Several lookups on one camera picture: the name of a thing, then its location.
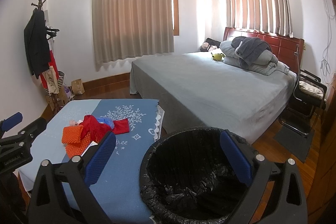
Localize red sock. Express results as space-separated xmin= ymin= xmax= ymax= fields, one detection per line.
xmin=79 ymin=115 xmax=130 ymax=143

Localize blue plastic bag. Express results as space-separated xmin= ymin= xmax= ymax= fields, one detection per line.
xmin=96 ymin=117 xmax=114 ymax=129

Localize pink paper piece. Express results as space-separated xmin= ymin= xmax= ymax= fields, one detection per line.
xmin=70 ymin=120 xmax=83 ymax=126

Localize black trash bin with bag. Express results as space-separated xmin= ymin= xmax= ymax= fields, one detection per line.
xmin=139 ymin=127 xmax=257 ymax=223

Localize wooden coat rack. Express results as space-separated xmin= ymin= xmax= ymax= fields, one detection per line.
xmin=31 ymin=0 xmax=60 ymax=114

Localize blue patterned table cloth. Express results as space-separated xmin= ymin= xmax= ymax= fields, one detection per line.
xmin=19 ymin=99 xmax=163 ymax=223

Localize dark floor mat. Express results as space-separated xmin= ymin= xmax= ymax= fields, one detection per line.
xmin=274 ymin=126 xmax=314 ymax=162

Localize beige tote bag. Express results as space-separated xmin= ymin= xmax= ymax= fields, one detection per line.
xmin=42 ymin=66 xmax=59 ymax=94

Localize brown paper bag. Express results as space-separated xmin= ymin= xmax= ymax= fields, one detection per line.
xmin=71 ymin=79 xmax=85 ymax=95

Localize red hanging bag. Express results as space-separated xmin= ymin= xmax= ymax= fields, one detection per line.
xmin=40 ymin=50 xmax=59 ymax=93

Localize black hanging coat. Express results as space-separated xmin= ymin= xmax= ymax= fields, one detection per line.
xmin=24 ymin=9 xmax=51 ymax=79

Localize black office chair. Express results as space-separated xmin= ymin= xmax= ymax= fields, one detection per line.
xmin=278 ymin=45 xmax=327 ymax=136

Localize grey pillow stack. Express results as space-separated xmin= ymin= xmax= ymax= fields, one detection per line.
xmin=220 ymin=40 xmax=290 ymax=76

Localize grey covered bed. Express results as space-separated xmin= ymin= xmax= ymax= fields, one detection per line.
xmin=130 ymin=52 xmax=296 ymax=144

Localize red wooden headboard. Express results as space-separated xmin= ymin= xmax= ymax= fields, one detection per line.
xmin=223 ymin=27 xmax=304 ymax=73

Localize dark grey blanket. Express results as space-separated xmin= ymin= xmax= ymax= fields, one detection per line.
xmin=231 ymin=36 xmax=272 ymax=69

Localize yellow green plush toy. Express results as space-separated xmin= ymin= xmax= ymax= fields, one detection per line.
xmin=211 ymin=53 xmax=225 ymax=61

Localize left beige curtain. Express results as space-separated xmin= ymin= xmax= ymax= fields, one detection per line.
xmin=92 ymin=0 xmax=174 ymax=66

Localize beige curtain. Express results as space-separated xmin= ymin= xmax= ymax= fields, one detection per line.
xmin=226 ymin=0 xmax=293 ymax=38
xmin=92 ymin=0 xmax=174 ymax=66

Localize black bag behind bed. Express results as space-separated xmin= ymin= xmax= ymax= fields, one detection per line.
xmin=199 ymin=38 xmax=221 ymax=52

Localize right beige curtain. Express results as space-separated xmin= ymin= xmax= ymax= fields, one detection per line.
xmin=226 ymin=0 xmax=293 ymax=38

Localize white hanging cables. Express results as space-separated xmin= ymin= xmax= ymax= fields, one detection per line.
xmin=316 ymin=0 xmax=336 ymax=85

